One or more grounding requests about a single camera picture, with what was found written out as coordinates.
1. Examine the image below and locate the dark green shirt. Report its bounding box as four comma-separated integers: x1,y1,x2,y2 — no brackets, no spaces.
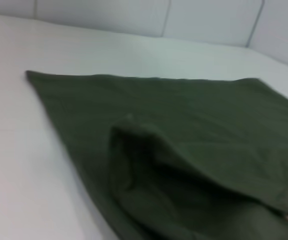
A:
24,70,288,240

